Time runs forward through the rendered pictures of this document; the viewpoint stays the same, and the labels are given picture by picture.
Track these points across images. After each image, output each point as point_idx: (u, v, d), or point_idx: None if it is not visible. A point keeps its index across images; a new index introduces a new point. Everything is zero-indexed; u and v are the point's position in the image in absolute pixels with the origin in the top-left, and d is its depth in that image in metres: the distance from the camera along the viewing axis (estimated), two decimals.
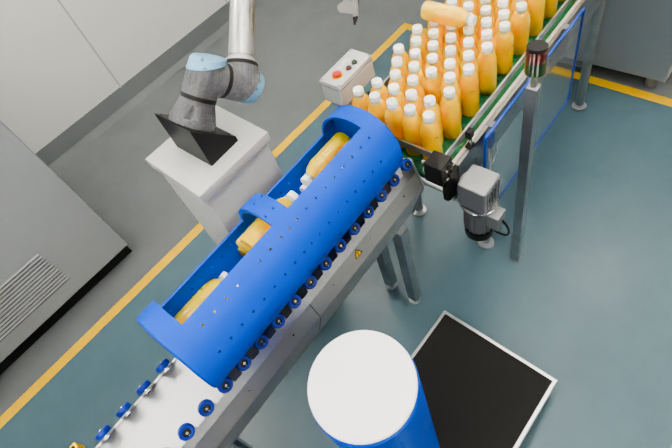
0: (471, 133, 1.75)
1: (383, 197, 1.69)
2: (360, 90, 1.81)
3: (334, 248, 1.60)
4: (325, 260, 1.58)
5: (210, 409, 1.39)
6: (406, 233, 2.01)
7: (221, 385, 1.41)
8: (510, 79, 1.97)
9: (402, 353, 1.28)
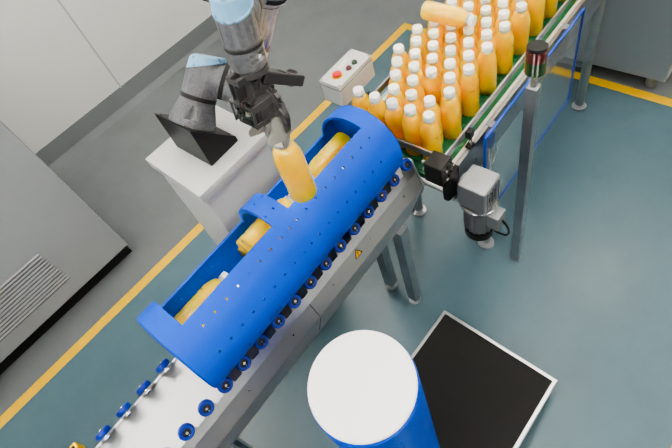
0: (471, 133, 1.75)
1: (383, 197, 1.69)
2: (360, 90, 1.81)
3: (334, 248, 1.60)
4: (325, 260, 1.58)
5: (210, 409, 1.39)
6: (406, 233, 2.01)
7: (221, 385, 1.41)
8: (510, 79, 1.97)
9: (402, 353, 1.28)
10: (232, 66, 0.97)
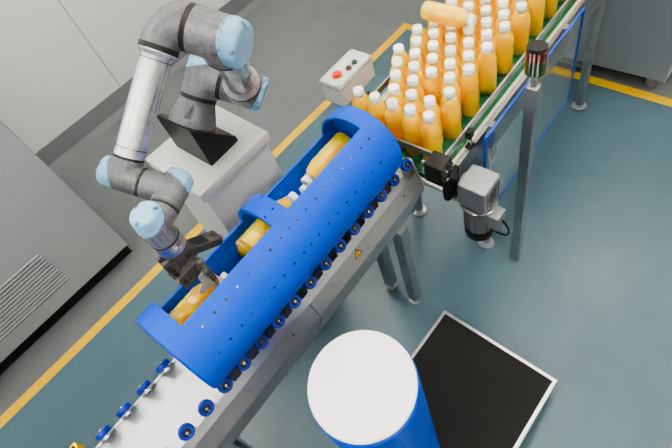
0: (471, 133, 1.75)
1: (383, 197, 1.69)
2: (360, 90, 1.81)
3: (334, 249, 1.60)
4: (325, 260, 1.58)
5: (210, 409, 1.39)
6: (406, 233, 2.01)
7: (221, 385, 1.41)
8: (510, 79, 1.97)
9: (402, 353, 1.28)
10: (158, 254, 1.26)
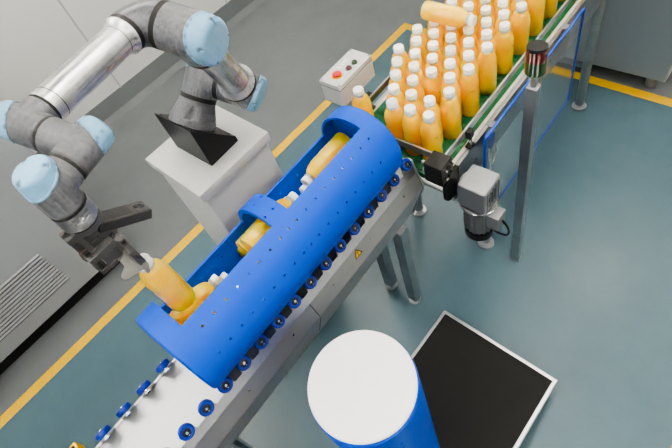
0: (471, 133, 1.75)
1: (383, 197, 1.69)
2: (360, 90, 1.81)
3: (334, 249, 1.60)
4: (325, 260, 1.58)
5: (210, 409, 1.39)
6: (406, 233, 2.01)
7: (221, 385, 1.41)
8: (510, 79, 1.97)
9: (402, 353, 1.28)
10: (60, 227, 0.97)
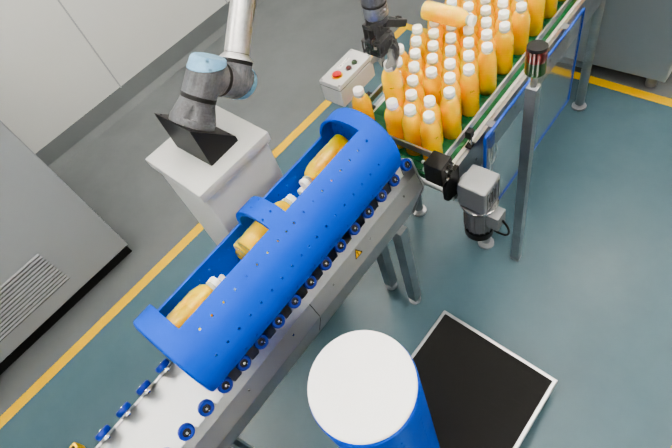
0: (471, 133, 1.75)
1: (384, 196, 1.69)
2: (360, 90, 1.81)
3: (336, 251, 1.60)
4: (324, 261, 1.57)
5: (210, 409, 1.39)
6: (406, 233, 2.01)
7: (221, 387, 1.41)
8: (510, 79, 1.97)
9: (402, 353, 1.28)
10: (367, 17, 1.52)
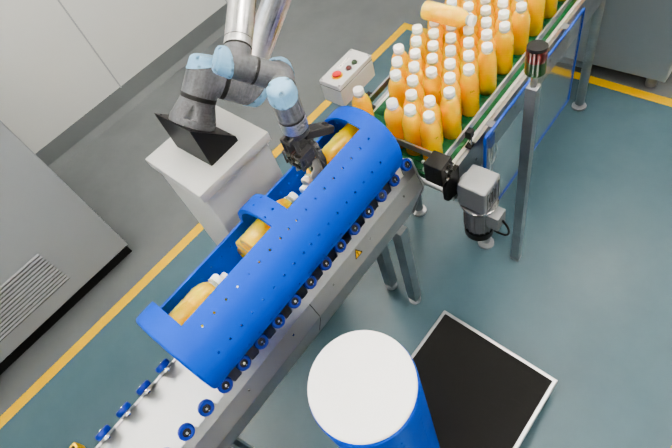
0: (471, 133, 1.75)
1: (383, 197, 1.69)
2: (360, 90, 1.81)
3: (334, 249, 1.60)
4: (325, 260, 1.58)
5: (210, 409, 1.39)
6: (406, 233, 2.01)
7: (221, 385, 1.41)
8: (510, 79, 1.97)
9: (402, 353, 1.28)
10: (284, 132, 1.36)
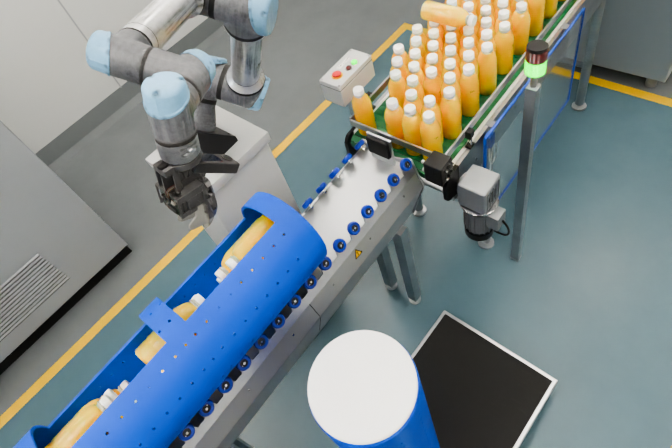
0: (471, 133, 1.75)
1: (379, 195, 1.68)
2: (360, 90, 1.81)
3: (343, 251, 1.61)
4: (328, 262, 1.58)
5: (205, 405, 1.38)
6: (406, 233, 2.01)
7: (225, 381, 1.41)
8: (510, 79, 1.97)
9: (402, 353, 1.28)
10: (161, 155, 0.92)
